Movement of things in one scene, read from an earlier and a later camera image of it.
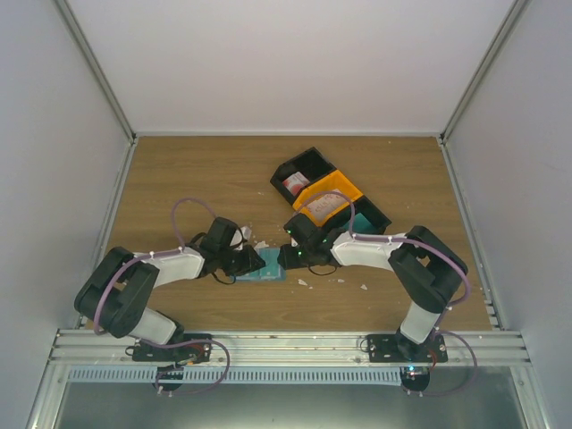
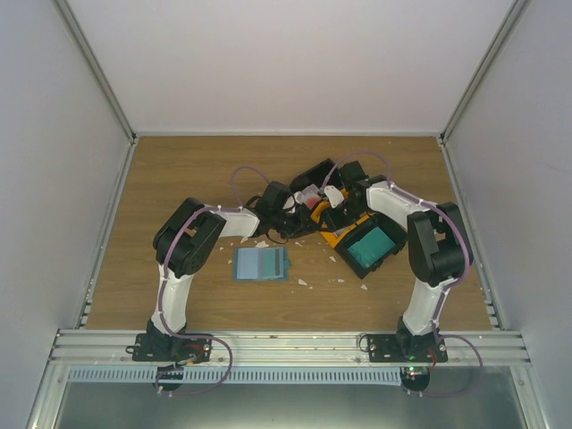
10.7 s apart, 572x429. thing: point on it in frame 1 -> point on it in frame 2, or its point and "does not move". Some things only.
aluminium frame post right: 514,15 does not move
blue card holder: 269,272 does not move
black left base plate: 184,353 does not move
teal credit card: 272,268 does not move
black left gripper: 249,263 -> 302,228
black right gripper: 288,260 -> 332,223
